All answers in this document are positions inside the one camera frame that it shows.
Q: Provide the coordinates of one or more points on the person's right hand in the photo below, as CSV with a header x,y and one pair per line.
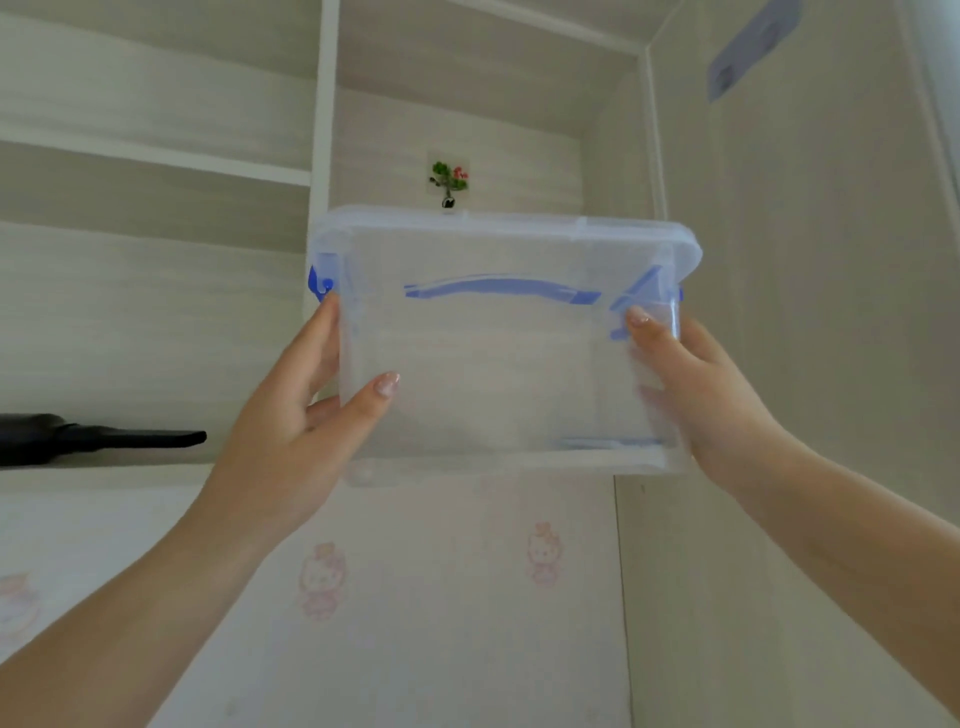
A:
x,y
709,405

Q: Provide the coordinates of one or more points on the person's left thumb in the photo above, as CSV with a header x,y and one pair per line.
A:
x,y
364,412

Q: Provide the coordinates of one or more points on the pink cartoon cat sticker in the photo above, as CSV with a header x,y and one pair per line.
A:
x,y
323,581
543,553

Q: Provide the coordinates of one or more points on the person's right thumb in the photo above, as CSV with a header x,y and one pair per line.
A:
x,y
651,341

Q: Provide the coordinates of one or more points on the white wooden shelf unit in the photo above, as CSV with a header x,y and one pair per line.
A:
x,y
315,105

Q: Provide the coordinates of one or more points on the green plant sticker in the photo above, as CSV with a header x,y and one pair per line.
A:
x,y
449,180

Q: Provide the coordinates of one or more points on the person's left forearm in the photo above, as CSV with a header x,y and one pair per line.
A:
x,y
127,622

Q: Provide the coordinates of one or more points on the person's left hand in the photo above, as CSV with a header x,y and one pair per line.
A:
x,y
277,442

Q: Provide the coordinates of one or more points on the grey wall label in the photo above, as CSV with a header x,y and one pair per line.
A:
x,y
752,45

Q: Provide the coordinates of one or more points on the person's right forearm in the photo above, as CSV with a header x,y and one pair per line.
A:
x,y
862,555

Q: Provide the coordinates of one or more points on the black handheld vacuum nozzle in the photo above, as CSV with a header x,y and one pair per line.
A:
x,y
82,436

